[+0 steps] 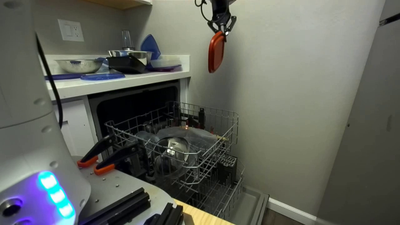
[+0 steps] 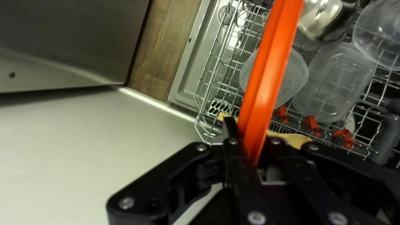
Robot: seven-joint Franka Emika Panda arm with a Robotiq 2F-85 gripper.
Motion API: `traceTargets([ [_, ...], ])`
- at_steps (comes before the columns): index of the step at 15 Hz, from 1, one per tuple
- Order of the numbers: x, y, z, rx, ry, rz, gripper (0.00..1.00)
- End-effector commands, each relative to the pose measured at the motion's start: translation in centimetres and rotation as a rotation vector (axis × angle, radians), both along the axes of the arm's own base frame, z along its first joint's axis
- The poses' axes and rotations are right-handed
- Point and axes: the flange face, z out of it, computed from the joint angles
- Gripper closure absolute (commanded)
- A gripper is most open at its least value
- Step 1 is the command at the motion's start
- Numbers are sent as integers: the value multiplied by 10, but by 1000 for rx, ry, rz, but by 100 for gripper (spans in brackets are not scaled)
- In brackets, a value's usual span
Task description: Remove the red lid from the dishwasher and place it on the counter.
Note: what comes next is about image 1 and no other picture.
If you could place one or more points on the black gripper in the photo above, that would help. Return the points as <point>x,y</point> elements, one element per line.
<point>222,8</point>

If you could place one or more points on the clear container with purple lid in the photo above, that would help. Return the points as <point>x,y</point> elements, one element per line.
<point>164,64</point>

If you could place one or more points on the large blue rounded lid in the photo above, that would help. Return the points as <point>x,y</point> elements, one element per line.
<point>151,45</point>

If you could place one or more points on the built-in dishwasher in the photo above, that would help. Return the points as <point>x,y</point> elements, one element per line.
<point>126,101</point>

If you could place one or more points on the light blue square lid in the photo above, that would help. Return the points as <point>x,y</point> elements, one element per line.
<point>102,76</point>

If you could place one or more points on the dark blue round lid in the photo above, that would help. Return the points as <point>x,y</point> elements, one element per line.
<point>63,76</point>

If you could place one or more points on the open dishwasher door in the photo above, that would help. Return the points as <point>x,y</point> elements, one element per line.
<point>251,206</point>

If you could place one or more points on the shiny steel bowl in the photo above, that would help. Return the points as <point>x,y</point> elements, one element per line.
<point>138,53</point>

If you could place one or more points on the black utensil in rack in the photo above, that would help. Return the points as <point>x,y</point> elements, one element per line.
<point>202,118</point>

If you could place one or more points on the clear blender jar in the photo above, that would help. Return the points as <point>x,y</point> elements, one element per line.
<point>127,39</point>

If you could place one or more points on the black plastic tray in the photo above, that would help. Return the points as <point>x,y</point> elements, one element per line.
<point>127,64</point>

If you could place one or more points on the clear plastic container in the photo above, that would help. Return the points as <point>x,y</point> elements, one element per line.
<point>146,136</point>
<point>196,136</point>

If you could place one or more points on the small steel bowl in rack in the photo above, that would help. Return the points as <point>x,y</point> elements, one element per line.
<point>176,148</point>

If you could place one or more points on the black cutlery basket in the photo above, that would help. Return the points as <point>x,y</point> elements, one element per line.
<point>228,169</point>

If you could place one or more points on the large steel mixing bowl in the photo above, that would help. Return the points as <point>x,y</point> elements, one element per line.
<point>79,65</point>

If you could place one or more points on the black clamp with orange tips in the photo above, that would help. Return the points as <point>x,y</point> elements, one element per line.
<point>121,156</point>
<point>94,151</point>

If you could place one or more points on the white base cabinet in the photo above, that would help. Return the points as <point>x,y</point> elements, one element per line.
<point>77,125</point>

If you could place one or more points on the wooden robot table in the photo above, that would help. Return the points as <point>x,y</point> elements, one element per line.
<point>201,216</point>

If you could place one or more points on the grey metal mounting plate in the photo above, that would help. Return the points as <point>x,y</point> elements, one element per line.
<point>113,185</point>

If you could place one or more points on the white baseboard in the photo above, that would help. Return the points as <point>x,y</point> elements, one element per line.
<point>292,211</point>

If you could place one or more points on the upper wall cabinet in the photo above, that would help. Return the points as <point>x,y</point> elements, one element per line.
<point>121,3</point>

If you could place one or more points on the white wall outlet plate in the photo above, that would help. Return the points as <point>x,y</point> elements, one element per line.
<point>71,30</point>

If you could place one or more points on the black aluminium rail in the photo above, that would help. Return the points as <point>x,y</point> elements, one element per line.
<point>121,206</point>
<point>169,214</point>

